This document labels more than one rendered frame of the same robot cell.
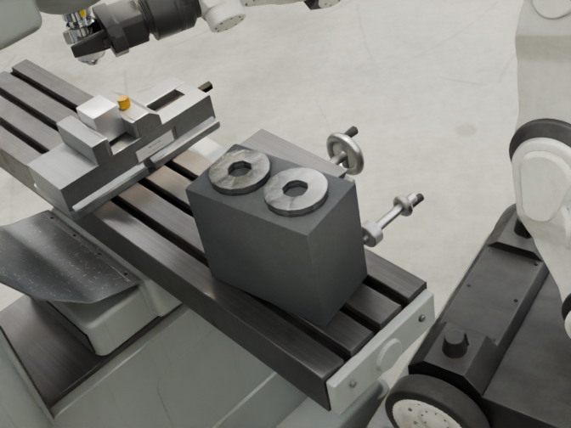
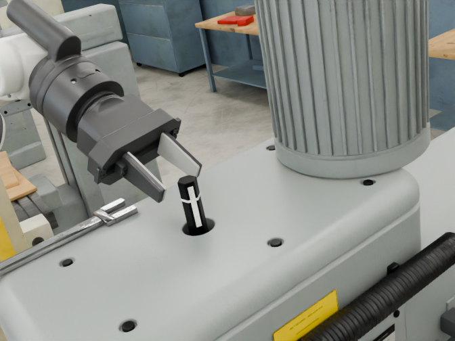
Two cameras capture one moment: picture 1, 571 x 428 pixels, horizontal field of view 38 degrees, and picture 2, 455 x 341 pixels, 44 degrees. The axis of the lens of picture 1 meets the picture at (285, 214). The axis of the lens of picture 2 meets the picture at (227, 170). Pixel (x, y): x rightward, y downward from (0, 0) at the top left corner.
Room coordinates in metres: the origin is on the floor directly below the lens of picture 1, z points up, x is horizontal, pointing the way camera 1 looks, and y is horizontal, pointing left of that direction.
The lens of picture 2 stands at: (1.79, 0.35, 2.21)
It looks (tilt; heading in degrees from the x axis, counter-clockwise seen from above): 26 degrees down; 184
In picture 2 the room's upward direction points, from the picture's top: 11 degrees counter-clockwise
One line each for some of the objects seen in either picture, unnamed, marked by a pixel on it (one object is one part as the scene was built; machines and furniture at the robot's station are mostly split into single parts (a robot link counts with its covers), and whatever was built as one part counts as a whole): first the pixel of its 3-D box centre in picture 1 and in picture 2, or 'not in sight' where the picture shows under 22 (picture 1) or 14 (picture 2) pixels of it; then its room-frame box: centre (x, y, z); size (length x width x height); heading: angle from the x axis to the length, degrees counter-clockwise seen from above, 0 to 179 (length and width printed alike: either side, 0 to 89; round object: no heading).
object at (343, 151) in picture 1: (335, 161); not in sight; (1.55, -0.14, 0.64); 0.16 x 0.12 x 0.12; 126
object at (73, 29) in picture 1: (80, 24); not in sight; (1.25, 0.26, 1.26); 0.05 x 0.05 x 0.01
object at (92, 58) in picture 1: (87, 42); not in sight; (1.25, 0.26, 1.23); 0.05 x 0.05 x 0.06
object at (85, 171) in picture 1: (122, 134); not in sight; (1.32, 0.27, 1.00); 0.35 x 0.15 x 0.11; 125
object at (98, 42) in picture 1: (91, 46); not in sight; (1.22, 0.25, 1.24); 0.06 x 0.02 x 0.03; 107
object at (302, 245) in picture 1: (278, 229); not in sight; (0.91, 0.02, 1.04); 0.22 x 0.12 x 0.20; 46
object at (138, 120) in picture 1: (128, 112); not in sight; (1.33, 0.25, 1.03); 0.12 x 0.06 x 0.04; 35
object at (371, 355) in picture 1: (141, 191); not in sight; (1.25, 0.26, 0.90); 1.24 x 0.23 x 0.08; 36
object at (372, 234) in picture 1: (392, 215); not in sight; (1.46, -0.25, 0.52); 0.22 x 0.06 x 0.06; 126
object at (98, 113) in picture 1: (101, 120); not in sight; (1.30, 0.29, 1.05); 0.06 x 0.05 x 0.06; 35
